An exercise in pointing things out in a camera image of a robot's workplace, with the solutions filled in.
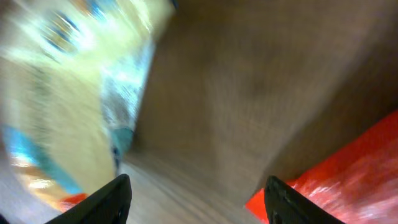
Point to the red snack packet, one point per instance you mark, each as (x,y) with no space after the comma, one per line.
(357,184)

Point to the yellow wet wipes pack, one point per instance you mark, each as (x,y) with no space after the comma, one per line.
(73,74)

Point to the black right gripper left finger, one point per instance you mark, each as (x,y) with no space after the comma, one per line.
(108,205)

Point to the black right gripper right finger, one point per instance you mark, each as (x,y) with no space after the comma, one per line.
(284,205)

